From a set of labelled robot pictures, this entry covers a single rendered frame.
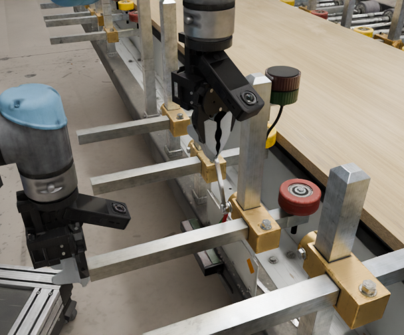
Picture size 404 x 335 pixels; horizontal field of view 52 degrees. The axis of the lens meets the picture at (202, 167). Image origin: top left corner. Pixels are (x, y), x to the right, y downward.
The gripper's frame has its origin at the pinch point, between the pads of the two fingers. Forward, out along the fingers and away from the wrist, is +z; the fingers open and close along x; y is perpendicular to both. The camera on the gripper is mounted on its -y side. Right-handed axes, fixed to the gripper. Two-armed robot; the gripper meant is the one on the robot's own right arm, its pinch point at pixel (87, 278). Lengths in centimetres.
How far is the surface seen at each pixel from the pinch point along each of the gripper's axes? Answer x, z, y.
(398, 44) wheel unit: -79, -3, -141
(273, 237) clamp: 5.0, -2.8, -33.8
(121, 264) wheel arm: 1.5, -2.7, -6.1
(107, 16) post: -152, -7, -32
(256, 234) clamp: 4.4, -4.3, -30.4
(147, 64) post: -78, -8, -32
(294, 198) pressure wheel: 1.9, -8.3, -39.4
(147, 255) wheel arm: 1.5, -3.3, -10.6
